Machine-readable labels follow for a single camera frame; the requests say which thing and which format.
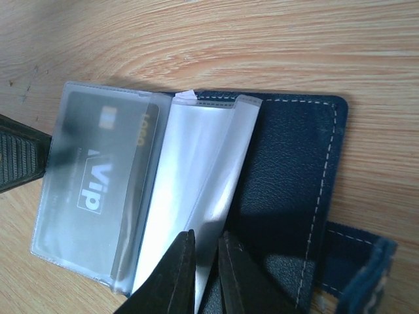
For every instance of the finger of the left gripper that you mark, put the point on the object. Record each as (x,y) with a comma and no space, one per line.
(24,153)

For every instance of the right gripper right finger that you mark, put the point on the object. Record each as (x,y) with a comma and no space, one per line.
(245,288)

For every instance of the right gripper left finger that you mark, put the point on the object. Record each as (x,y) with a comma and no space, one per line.
(170,288)

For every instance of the black VIP card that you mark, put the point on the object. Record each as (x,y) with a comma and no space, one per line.
(85,184)

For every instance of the blue card holder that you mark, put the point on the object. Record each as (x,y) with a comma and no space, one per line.
(260,166)

